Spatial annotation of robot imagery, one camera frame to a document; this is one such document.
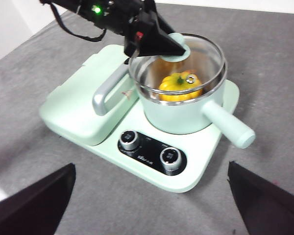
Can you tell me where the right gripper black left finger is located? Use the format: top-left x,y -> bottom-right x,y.
0,163 -> 76,235

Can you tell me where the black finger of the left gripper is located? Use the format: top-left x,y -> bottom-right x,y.
147,1 -> 176,35
137,21 -> 187,56

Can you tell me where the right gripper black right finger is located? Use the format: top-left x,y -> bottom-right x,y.
227,161 -> 294,235

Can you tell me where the glass lid with green knob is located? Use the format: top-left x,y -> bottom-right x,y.
129,33 -> 223,95

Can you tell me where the yellow toy pumpkin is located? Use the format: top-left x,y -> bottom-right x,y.
158,70 -> 203,102

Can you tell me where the mint green cooker base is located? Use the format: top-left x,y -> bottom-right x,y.
39,44 -> 240,194

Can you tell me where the mint green hinged cooker cover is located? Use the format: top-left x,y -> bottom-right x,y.
39,44 -> 140,146

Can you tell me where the silver control knob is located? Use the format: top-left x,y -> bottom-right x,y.
160,147 -> 182,171
119,130 -> 139,151

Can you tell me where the black control panel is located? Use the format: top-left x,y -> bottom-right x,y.
117,131 -> 187,176

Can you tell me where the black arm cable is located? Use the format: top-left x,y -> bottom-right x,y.
50,3 -> 106,42

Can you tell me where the mint green pot with handle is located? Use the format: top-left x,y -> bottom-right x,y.
128,33 -> 256,149

